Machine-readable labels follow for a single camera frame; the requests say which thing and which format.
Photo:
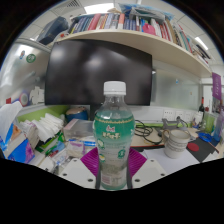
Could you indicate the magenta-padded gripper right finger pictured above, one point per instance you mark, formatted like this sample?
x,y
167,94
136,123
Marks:
x,y
148,170

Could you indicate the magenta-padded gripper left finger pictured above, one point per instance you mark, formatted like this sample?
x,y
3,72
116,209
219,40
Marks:
x,y
78,171

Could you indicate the green-labelled clear drink bottle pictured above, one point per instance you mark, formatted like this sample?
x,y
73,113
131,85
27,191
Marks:
x,y
114,140

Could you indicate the translucent purple water bottle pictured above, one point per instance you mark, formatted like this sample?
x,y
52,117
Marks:
x,y
220,126

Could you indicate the clear plastic box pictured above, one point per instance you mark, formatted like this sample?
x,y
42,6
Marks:
x,y
78,128

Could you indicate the flat round red coaster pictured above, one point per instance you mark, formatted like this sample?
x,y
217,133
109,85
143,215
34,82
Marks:
x,y
193,147

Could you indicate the grey metal laptop stand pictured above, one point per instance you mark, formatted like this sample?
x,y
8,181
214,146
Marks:
x,y
173,125

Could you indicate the stack of white napkins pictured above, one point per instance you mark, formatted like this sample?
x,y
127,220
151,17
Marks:
x,y
43,128

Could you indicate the round blue tin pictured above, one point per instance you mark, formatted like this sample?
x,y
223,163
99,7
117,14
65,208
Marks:
x,y
76,115

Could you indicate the blue tissue box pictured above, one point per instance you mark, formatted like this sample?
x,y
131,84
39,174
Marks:
x,y
16,150

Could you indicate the black computer monitor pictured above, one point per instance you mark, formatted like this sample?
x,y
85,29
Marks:
x,y
86,71

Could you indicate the purple hanging banner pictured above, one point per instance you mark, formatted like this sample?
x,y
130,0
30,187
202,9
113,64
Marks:
x,y
216,86

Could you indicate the ceiling lights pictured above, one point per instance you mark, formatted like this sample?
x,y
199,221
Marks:
x,y
98,7

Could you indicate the white wall power sockets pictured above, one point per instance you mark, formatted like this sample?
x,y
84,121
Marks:
x,y
175,115

